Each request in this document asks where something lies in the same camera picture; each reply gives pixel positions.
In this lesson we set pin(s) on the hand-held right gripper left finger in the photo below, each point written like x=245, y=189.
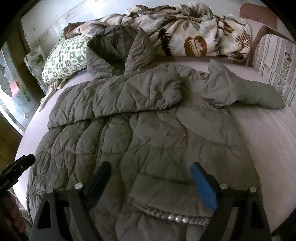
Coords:
x=99, y=183

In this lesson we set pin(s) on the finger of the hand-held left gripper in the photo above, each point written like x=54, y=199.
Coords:
x=24, y=162

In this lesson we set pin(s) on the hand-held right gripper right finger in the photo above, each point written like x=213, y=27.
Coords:
x=203, y=183

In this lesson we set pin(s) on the grey quilted puffer jacket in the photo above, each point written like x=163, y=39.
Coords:
x=150, y=139

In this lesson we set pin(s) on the person's left hand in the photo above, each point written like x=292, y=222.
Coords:
x=16, y=213

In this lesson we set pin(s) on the patterned glass window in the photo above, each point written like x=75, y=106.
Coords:
x=13, y=92

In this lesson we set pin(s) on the small floral pillow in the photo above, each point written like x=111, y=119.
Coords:
x=34, y=60

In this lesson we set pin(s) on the green patterned pillow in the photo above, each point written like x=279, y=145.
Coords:
x=62, y=60

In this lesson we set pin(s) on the brown cloth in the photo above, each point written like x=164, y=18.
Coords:
x=71, y=30

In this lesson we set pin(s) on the striped floral cushion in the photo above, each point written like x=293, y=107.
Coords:
x=275, y=60

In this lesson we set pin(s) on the leaf print blanket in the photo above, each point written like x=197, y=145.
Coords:
x=185, y=30

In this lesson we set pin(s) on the pink brown cushion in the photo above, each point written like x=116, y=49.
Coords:
x=259, y=15

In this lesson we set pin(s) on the wooden chair frame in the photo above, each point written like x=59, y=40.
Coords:
x=254, y=44

